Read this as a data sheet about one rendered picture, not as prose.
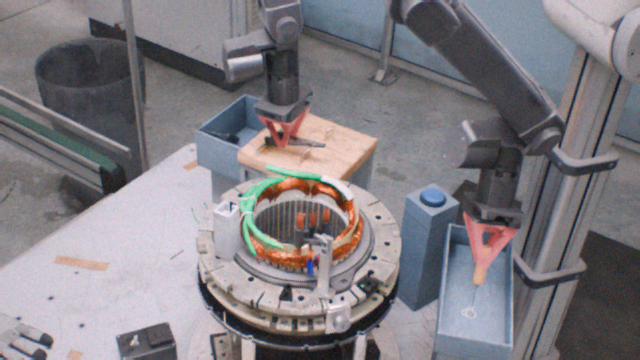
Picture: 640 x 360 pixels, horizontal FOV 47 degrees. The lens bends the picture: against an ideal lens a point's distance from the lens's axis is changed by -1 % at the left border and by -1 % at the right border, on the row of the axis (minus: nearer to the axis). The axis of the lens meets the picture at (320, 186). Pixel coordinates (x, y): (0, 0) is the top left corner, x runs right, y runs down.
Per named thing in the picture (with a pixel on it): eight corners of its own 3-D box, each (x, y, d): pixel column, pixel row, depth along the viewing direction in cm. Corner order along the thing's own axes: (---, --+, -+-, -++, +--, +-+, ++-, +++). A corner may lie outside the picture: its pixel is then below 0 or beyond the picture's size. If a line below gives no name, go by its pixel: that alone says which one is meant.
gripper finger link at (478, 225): (464, 270, 108) (477, 209, 106) (452, 253, 115) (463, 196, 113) (508, 275, 109) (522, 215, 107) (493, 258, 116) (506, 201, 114)
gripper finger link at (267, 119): (259, 148, 136) (256, 105, 130) (280, 129, 140) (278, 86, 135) (291, 159, 133) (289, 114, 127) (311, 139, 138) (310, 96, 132)
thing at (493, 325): (476, 457, 122) (513, 347, 104) (411, 444, 123) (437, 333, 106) (481, 344, 141) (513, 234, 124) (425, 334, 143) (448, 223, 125)
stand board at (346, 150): (237, 161, 140) (237, 151, 138) (291, 116, 153) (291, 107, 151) (328, 199, 132) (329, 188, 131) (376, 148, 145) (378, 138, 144)
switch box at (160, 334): (118, 351, 135) (114, 331, 132) (170, 337, 139) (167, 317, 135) (125, 377, 131) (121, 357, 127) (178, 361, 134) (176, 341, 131)
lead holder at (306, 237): (292, 247, 100) (293, 228, 98) (306, 229, 103) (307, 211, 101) (317, 256, 99) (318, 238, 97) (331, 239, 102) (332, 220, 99)
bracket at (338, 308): (321, 325, 108) (323, 300, 105) (343, 319, 109) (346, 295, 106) (326, 334, 107) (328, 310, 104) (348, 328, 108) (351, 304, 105)
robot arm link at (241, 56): (299, 18, 117) (283, -5, 123) (228, 30, 114) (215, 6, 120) (300, 82, 125) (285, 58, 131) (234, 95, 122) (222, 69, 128)
